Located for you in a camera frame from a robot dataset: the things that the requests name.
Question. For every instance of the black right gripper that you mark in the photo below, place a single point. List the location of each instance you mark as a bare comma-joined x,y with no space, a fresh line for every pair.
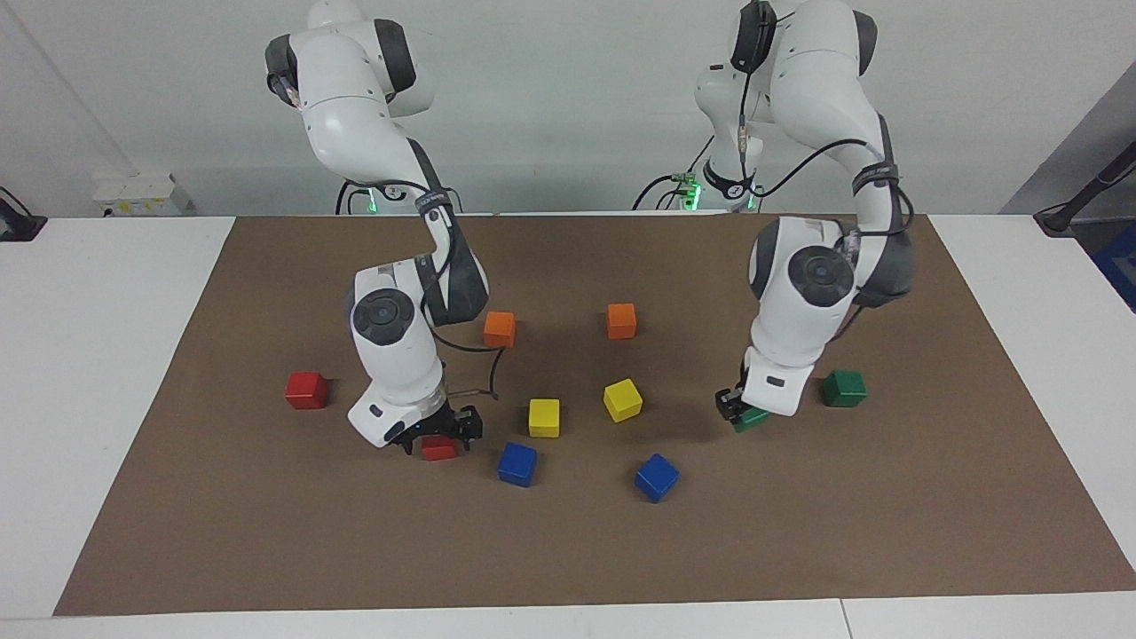
439,424

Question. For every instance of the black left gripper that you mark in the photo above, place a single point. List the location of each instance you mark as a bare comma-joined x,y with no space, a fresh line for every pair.
744,373

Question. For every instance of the red wooden cube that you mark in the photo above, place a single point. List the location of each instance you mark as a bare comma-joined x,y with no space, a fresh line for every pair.
439,451
306,390

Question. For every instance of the green wooden cube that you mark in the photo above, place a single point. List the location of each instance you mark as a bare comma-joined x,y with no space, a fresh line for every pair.
754,420
843,389

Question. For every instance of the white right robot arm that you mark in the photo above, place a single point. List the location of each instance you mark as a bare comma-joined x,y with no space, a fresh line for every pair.
390,355

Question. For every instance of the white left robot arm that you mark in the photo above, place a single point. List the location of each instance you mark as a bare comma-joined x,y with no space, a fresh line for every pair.
799,328

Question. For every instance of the blue wooden cube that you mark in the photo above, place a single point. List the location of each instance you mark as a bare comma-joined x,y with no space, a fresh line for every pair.
517,464
657,477

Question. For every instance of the yellow wooden cube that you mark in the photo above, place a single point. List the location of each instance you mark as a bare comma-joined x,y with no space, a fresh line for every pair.
544,418
622,399

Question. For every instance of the orange wooden cube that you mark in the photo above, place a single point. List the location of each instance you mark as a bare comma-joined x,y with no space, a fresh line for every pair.
501,330
621,321

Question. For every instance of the brown paper table mat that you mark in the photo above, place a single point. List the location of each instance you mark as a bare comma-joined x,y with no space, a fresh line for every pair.
568,550

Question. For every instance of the green lit base connector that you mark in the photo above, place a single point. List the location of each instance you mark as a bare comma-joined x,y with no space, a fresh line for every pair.
690,191
372,201

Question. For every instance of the black tripod stand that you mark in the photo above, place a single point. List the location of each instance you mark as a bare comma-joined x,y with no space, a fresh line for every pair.
1056,217

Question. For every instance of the blue box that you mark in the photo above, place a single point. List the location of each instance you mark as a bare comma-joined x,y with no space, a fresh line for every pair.
1123,266

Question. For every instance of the black stand base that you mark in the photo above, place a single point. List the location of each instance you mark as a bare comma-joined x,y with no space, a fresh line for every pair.
18,226

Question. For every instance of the white wall outlet box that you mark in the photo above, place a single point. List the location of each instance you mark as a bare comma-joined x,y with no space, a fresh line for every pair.
142,195

